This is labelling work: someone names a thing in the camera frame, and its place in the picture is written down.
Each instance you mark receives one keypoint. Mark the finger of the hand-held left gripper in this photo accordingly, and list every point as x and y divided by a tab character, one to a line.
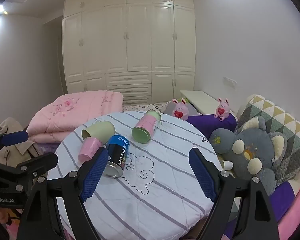
15	137
37	163

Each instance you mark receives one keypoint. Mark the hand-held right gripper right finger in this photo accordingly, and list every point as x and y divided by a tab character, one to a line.
202	175

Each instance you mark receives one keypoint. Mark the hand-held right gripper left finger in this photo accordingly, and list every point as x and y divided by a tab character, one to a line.
95	175

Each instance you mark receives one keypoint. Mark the pink cup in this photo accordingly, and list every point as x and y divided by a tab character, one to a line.
88	147

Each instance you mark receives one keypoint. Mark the green cup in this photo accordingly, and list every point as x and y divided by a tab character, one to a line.
100	130

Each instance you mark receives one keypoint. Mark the white paper cup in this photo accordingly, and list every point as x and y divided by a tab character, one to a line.
226	164

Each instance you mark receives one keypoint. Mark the beige jacket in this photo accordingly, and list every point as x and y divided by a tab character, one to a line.
12	152

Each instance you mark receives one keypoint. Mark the blue metal can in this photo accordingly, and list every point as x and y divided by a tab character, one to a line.
117	152

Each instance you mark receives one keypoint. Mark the purple cushion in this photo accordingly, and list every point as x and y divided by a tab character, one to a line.
205	125

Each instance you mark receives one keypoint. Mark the grey plush toy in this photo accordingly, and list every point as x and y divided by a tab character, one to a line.
247	150

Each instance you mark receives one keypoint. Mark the striped white tablecloth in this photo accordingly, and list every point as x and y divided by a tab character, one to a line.
152	192

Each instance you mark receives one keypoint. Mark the folded pink quilt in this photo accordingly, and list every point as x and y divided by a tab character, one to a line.
72	112

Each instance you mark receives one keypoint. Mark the pink bunny toy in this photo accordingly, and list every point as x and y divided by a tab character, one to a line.
222	110
180	110

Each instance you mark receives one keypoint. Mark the pink and green canister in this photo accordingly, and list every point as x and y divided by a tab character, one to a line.
146	125

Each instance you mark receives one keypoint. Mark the white bedside cabinet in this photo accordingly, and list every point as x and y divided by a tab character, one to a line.
200	98

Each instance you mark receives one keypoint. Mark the triangle patterned quilted pillow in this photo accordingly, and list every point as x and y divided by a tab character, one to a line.
277	115

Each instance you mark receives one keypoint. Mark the ceiling light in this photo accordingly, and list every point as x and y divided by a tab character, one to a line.
1	8

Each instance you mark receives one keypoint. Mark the cream white wardrobe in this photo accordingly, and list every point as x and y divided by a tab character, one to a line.
140	42

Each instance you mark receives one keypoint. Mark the white wall socket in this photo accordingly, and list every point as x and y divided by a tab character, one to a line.
229	81

